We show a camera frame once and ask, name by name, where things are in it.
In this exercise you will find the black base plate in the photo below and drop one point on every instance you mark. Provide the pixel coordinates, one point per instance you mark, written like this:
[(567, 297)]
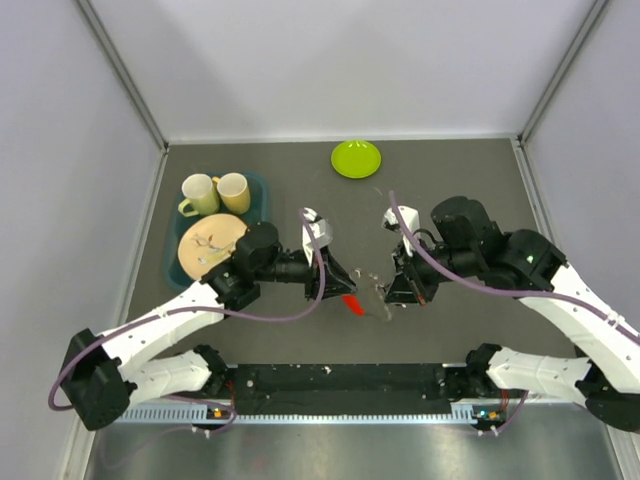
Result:
[(435, 381)]

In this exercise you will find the teal plastic basin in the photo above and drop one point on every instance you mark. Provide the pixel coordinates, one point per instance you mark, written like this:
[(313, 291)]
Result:
[(174, 275)]

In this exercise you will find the red-handled metal key holder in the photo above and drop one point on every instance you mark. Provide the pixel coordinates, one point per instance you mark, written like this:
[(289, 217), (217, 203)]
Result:
[(369, 298)]

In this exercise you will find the pale green mug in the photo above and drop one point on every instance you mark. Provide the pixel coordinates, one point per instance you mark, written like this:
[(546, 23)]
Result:
[(200, 196)]

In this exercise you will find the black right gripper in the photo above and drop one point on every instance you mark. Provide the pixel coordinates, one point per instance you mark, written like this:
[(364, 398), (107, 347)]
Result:
[(402, 289)]

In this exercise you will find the aluminium frame rail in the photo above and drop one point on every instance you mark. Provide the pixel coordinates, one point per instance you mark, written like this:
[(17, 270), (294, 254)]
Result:
[(200, 378)]

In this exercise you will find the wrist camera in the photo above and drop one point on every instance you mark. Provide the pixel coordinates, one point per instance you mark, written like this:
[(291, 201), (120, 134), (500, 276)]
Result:
[(317, 229), (407, 220)]

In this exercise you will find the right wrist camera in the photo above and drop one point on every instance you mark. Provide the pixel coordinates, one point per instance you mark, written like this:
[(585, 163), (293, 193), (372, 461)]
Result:
[(407, 220)]

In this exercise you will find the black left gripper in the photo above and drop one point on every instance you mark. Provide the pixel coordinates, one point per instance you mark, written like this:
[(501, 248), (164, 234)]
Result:
[(337, 280)]

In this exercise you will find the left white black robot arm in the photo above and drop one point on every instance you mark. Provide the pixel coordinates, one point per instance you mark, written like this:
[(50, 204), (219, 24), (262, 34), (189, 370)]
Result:
[(103, 375)]

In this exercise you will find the grey slotted cable duct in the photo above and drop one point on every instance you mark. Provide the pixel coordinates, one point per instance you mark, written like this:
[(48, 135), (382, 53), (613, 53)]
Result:
[(183, 413)]

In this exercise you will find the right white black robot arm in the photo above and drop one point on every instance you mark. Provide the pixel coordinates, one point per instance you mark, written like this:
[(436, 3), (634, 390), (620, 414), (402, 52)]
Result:
[(468, 248)]

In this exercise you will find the patterned wooden plate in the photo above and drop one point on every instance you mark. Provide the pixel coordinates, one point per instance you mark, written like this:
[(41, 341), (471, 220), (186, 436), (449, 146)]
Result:
[(209, 242)]

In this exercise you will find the lime green plate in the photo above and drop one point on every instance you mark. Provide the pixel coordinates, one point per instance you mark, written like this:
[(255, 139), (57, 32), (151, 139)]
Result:
[(356, 159)]

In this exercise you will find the mustard yellow mug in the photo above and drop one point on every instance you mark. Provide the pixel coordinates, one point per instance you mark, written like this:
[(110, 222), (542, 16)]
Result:
[(233, 190)]

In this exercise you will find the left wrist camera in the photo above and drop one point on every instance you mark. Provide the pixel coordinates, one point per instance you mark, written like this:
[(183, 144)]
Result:
[(317, 229)]

